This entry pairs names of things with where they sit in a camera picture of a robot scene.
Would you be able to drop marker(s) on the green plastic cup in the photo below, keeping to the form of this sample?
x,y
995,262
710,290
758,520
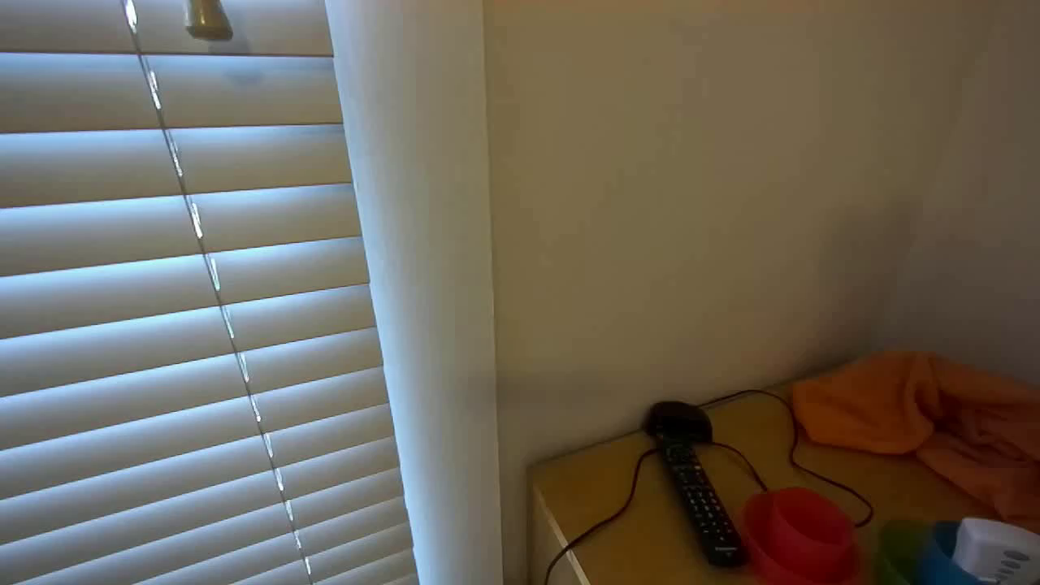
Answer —
x,y
899,558

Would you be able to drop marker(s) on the small white plastic item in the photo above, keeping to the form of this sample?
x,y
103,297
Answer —
x,y
998,546

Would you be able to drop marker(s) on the brass blind fitting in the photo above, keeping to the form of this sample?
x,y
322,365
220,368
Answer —
x,y
211,16

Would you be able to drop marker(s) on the red plastic cup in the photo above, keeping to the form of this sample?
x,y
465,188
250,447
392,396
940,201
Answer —
x,y
797,536

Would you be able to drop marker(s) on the black round device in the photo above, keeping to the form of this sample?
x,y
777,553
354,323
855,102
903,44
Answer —
x,y
678,419

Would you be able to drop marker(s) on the black remote control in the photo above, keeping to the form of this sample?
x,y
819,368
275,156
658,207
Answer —
x,y
701,497

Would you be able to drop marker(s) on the light wooden dresser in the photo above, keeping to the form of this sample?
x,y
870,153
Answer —
x,y
602,474

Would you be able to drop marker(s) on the white window blinds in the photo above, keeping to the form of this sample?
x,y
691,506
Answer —
x,y
108,326

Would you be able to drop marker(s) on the blue plastic cup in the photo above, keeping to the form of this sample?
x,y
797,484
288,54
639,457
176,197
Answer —
x,y
940,566

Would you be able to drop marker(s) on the orange cloth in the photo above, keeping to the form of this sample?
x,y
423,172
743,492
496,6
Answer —
x,y
899,406

